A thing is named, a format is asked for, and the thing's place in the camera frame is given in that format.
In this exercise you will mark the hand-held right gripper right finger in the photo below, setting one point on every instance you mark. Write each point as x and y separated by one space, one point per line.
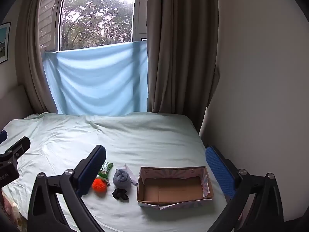
221 174

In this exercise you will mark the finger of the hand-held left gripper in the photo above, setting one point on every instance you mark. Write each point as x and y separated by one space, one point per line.
17 147
2 136

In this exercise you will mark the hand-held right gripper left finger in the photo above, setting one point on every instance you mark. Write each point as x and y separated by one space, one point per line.
93 169

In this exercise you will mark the green snack packet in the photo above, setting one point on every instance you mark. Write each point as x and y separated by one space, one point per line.
106 168

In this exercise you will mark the orange pompom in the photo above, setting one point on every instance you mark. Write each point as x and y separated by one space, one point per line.
99 185

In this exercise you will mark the grey-blue sock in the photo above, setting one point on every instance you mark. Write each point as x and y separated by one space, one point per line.
120 178

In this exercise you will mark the pale lavender sock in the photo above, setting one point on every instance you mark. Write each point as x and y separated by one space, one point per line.
132 174

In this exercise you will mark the patterned cardboard box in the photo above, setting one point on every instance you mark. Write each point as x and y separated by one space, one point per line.
169 191

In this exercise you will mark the pink patterned cloth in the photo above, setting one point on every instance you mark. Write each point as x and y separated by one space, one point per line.
10 207

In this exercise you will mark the white padded headboard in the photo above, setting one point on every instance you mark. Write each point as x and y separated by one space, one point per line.
14 101

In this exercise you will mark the bed with pale green sheet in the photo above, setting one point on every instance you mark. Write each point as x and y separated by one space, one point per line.
144 137

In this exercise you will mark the brown curtain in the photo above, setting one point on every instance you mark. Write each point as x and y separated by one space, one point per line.
181 53
29 65

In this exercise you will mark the light blue hanging cloth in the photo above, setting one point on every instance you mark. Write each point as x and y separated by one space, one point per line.
96 77

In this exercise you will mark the window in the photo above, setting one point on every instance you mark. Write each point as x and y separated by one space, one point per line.
96 17

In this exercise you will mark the framed wall picture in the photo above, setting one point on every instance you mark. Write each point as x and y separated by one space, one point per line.
4 43

